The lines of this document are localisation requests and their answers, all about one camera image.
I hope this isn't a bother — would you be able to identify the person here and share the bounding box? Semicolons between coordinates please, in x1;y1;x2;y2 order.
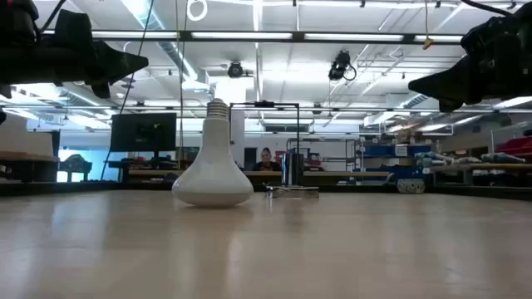
252;147;283;172

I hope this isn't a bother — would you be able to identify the dark monitor desk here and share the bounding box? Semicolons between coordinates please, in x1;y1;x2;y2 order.
106;159;184;183

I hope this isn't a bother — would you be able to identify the yellow hanging tag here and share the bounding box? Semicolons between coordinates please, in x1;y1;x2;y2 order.
422;0;436;51

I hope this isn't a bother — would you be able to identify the wooden side bench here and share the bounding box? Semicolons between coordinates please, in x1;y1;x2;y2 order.
0;151;62;184

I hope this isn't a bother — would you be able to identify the black aluminium table frame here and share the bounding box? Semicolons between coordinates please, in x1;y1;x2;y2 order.
0;181;532;202

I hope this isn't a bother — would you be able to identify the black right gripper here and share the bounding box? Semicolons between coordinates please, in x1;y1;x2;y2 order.
408;3;532;113

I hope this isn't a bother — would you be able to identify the black monitor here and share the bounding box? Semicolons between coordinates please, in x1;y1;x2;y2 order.
110;112;178;153

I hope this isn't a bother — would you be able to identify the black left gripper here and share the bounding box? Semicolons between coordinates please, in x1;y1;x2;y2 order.
0;8;150;100

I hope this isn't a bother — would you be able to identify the thin black hanging cable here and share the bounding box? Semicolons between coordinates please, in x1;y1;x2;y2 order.
101;0;155;182

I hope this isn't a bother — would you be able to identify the black hanging camera with cable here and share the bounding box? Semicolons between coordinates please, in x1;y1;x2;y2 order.
328;49;357;82

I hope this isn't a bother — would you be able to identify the long wooden workbench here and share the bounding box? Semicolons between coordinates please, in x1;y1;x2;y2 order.
431;163;532;187

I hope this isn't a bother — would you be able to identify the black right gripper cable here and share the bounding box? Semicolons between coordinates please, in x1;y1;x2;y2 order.
461;0;516;17

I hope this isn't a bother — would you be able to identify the red storage bin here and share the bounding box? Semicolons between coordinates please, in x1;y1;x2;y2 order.
494;136;532;158

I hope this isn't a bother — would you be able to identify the blue shelf unit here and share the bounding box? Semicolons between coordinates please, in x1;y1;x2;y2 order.
359;143;433;180

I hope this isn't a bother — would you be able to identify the white flood lightbulb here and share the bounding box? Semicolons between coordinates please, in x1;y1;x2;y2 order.
171;98;254;208

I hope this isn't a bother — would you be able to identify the black overhead camera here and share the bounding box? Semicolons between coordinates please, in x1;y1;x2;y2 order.
226;61;245;79

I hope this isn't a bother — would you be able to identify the black overhead bar with lights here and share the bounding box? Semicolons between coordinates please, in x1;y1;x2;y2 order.
41;28;465;45

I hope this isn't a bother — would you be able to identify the thin black gantry stand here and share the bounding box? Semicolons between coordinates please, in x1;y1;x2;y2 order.
228;100;301;188

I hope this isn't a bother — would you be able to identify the large wooden desk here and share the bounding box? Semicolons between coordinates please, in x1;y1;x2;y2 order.
128;169;392;184

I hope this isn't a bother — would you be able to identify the chrome socket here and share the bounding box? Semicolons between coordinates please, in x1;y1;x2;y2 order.
265;149;320;199

